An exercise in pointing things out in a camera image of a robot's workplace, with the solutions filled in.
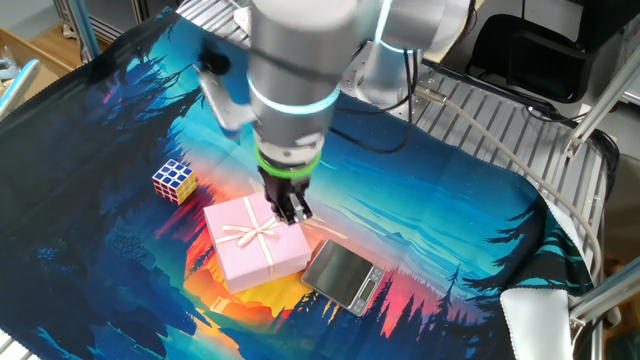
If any pink gift box base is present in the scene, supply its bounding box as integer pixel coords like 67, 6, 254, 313
225, 257, 312, 296

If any wrist camera silver bracket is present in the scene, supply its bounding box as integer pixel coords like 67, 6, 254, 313
196, 47, 257, 139

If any Rubik's cube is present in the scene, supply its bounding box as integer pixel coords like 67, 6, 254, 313
151, 158, 198, 206

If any aluminium frame post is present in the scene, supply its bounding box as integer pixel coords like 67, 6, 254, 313
69, 0, 101, 61
564, 44, 640, 159
568, 257, 640, 331
0, 58, 41, 121

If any colourful landscape print cloth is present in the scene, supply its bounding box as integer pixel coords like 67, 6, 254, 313
0, 7, 596, 360

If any grey corrugated hose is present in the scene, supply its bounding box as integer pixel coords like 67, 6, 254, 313
414, 84, 604, 284

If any black cable bundle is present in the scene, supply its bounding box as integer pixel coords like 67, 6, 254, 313
524, 97, 621, 211

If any green wrist flange ring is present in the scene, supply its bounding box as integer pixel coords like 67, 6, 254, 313
253, 144, 322, 180

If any silver digital scale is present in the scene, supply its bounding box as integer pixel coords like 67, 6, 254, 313
300, 238, 386, 317

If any brown cardboard box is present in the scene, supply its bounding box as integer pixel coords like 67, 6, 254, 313
0, 27, 81, 99

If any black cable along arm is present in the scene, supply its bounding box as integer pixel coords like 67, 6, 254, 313
329, 47, 419, 154

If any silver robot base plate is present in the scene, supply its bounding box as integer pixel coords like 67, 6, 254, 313
344, 39, 439, 121

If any black office chair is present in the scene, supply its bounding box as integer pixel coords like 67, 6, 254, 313
467, 13, 601, 104

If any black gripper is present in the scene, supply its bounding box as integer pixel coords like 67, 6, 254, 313
258, 168, 314, 226

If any grey metal frame rack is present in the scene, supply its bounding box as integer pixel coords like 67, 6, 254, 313
52, 0, 181, 44

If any pink ribboned gift box casing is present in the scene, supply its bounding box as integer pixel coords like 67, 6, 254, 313
203, 192, 313, 284

